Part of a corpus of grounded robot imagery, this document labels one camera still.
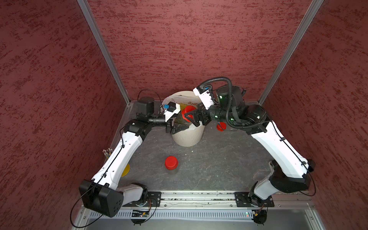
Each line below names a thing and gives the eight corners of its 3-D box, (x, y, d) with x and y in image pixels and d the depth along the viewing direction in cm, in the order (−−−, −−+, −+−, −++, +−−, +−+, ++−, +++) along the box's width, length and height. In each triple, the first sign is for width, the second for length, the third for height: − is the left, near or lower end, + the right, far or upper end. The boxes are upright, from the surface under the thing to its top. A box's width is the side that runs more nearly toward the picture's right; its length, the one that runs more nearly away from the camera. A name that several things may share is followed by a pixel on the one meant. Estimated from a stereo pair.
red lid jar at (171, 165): (167, 174, 84) (164, 167, 74) (168, 164, 88) (165, 155, 78) (177, 174, 85) (176, 167, 74) (178, 164, 88) (177, 155, 78)
